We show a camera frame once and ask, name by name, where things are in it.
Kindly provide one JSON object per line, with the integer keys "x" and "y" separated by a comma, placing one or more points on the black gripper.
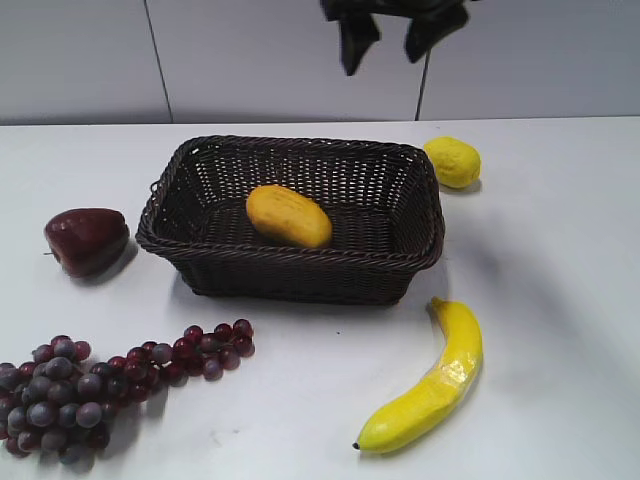
{"x": 431, "y": 22}

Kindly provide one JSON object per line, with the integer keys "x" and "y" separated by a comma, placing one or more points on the orange yellow mango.
{"x": 288, "y": 217}

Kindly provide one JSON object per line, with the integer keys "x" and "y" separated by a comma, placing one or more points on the dark woven wicker basket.
{"x": 381, "y": 198}

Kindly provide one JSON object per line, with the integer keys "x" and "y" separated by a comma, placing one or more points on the yellow lemon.
{"x": 457, "y": 164}

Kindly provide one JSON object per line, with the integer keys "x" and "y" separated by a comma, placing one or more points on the yellow banana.
{"x": 425, "y": 406}

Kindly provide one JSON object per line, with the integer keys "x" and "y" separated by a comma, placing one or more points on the dark red apple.
{"x": 87, "y": 241}

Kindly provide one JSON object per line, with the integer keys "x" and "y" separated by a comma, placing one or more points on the purple red grape bunch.
{"x": 60, "y": 403}

